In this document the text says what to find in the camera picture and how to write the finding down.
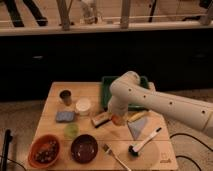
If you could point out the orange apple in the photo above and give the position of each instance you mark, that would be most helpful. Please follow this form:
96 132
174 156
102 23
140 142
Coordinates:
118 121

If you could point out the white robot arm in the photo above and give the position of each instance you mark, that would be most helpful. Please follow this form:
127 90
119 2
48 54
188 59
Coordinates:
126 90

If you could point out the white paper cup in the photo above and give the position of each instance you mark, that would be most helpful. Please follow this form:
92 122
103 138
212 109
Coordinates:
83 106

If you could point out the dark metal cup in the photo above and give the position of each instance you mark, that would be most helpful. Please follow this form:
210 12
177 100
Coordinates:
65 96

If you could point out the green plastic tray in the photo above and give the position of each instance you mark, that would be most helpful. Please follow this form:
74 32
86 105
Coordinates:
106 94

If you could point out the wooden block eraser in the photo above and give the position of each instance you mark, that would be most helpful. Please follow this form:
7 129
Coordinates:
100 119

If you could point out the blue sponge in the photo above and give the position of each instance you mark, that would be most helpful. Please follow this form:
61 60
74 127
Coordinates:
64 116

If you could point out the metal fork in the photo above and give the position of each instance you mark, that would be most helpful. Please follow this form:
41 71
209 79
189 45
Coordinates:
109 151

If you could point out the dark maroon bowl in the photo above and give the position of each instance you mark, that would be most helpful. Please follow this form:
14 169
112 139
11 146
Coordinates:
84 148

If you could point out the white dish brush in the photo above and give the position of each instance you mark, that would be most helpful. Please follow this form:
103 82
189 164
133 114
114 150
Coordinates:
135 149

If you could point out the orange bowl with food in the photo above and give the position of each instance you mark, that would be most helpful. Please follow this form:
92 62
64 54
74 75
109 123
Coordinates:
44 151

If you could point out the black stand left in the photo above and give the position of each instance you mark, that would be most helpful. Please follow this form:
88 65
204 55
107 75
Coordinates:
7 139

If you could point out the grey scraper wooden handle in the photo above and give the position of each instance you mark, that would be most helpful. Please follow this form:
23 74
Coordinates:
136 123

